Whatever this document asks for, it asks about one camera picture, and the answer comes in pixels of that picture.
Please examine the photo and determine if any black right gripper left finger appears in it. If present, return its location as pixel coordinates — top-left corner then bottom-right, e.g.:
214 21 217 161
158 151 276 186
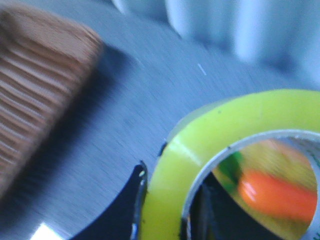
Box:
72 161 148 240

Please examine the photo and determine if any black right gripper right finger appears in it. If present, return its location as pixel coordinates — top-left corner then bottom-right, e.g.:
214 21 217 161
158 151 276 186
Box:
186 173 280 240

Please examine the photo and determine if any yellow tape roll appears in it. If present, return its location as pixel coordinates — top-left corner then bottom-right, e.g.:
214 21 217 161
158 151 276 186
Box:
139 89 320 240

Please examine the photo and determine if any orange toy carrot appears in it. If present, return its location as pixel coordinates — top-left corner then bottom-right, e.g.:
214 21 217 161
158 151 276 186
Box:
212 151 318 224

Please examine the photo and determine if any brown wicker basket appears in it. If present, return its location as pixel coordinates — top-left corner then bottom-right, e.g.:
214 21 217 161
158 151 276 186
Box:
0 2 103 196

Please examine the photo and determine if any white curtain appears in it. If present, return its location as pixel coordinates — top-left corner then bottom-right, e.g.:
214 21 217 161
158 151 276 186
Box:
113 0 320 83

